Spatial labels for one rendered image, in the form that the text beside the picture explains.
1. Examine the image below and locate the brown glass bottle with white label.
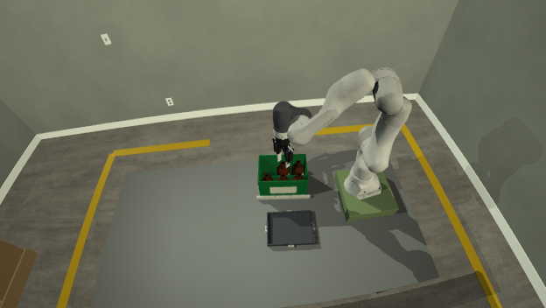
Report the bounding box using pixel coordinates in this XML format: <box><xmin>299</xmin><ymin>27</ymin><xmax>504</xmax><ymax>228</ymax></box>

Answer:
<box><xmin>276</xmin><ymin>161</ymin><xmax>289</xmax><ymax>176</ymax></box>

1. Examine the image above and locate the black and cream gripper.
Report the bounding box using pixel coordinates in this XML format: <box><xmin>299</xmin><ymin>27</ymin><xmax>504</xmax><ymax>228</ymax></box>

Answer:
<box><xmin>272</xmin><ymin>137</ymin><xmax>294</xmax><ymax>168</ymax></box>

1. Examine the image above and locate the green bottle crate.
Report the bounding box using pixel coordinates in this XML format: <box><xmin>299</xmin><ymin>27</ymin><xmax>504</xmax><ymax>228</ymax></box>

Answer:
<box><xmin>258</xmin><ymin>154</ymin><xmax>309</xmax><ymax>196</ymax></box>

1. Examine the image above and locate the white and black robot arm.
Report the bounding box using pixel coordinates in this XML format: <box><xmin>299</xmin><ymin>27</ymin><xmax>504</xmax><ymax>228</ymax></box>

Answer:
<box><xmin>273</xmin><ymin>67</ymin><xmax>412</xmax><ymax>200</ymax></box>

